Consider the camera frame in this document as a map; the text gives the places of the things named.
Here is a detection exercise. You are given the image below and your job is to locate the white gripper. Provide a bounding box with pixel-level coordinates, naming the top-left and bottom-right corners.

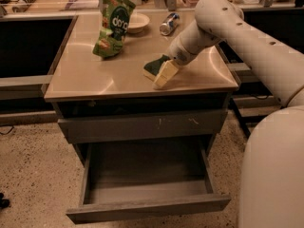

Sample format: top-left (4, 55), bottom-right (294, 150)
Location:
top-left (153, 36), bottom-right (205, 89)

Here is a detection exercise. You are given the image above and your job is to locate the green and yellow sponge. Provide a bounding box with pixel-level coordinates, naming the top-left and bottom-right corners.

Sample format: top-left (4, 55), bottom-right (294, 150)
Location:
top-left (143, 55), bottom-right (169, 81)

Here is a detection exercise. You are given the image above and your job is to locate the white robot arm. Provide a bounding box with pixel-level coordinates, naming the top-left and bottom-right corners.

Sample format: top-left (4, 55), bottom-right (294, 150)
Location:
top-left (154, 0), bottom-right (304, 228)

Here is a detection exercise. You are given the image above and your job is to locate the grey drawer cabinet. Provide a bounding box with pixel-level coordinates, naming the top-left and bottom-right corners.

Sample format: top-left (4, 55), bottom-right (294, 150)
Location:
top-left (45, 12), bottom-right (238, 160)

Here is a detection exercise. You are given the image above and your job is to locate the top grey drawer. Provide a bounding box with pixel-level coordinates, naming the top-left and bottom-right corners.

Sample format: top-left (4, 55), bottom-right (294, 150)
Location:
top-left (58, 109), bottom-right (227, 144)

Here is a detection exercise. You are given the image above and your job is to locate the open middle drawer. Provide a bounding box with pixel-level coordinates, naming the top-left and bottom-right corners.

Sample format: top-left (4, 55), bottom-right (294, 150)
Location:
top-left (66, 136), bottom-right (230, 224)

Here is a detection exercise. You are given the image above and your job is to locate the silver blue soda can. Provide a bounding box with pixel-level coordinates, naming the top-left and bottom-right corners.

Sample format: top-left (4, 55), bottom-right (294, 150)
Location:
top-left (160, 12), bottom-right (180, 36)

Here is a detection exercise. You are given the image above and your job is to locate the green snack bag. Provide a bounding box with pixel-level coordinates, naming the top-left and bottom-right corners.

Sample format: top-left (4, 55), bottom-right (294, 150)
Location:
top-left (93, 0), bottom-right (136, 59)

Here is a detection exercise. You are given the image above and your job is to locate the black object on floor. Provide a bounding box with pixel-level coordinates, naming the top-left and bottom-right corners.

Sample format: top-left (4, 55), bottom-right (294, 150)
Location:
top-left (0, 193), bottom-right (10, 209)

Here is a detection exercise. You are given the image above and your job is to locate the black table leg frame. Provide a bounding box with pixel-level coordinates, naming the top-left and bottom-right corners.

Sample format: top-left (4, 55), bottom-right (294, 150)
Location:
top-left (229, 98), bottom-right (263, 138)

